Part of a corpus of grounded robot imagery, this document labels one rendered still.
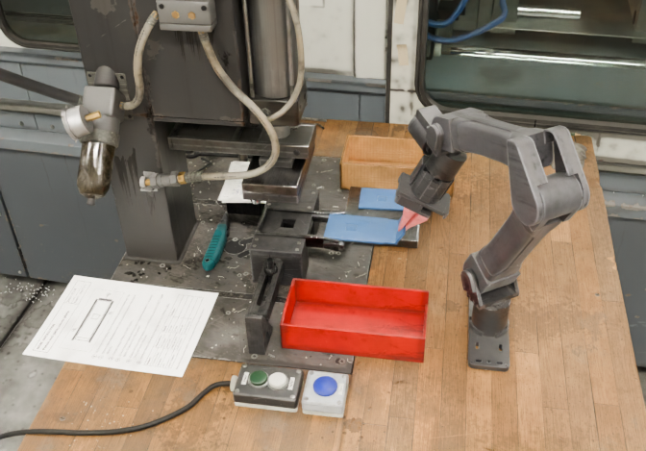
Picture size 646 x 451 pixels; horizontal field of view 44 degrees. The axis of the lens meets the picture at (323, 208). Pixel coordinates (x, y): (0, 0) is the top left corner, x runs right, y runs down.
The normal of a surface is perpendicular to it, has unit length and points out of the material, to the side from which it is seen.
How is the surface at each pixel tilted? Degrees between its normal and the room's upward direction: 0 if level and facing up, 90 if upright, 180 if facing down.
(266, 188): 90
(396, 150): 90
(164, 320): 1
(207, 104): 90
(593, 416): 0
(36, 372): 0
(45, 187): 90
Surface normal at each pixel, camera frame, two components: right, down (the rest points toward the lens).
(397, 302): -0.16, 0.61
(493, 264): -0.85, 0.22
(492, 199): -0.03, -0.79
